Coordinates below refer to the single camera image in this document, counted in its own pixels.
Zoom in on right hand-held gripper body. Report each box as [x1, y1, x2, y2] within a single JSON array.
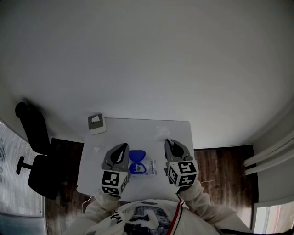
[[165, 159, 199, 188]]

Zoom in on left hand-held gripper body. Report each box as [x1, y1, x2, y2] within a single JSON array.
[[101, 162, 130, 196]]

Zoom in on blue case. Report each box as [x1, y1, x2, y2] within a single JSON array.
[[127, 149, 158, 178]]

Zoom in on person's right forearm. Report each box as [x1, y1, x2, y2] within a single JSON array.
[[177, 180, 231, 221]]

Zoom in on person's left forearm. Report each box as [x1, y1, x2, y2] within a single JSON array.
[[91, 190, 122, 214]]

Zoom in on white table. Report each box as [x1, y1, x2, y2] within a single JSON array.
[[76, 117, 195, 203]]

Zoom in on white tissue box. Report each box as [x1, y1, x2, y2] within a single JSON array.
[[87, 112, 107, 136]]

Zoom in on person's white printed sweatshirt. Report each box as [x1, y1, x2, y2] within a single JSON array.
[[68, 199, 254, 235]]

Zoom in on black high-back office chair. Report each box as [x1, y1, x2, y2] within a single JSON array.
[[14, 101, 61, 201]]

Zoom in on white power cable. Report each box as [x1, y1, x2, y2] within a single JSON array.
[[82, 195, 95, 216]]

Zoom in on white wall pipes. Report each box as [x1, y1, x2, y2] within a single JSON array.
[[243, 128, 294, 177]]

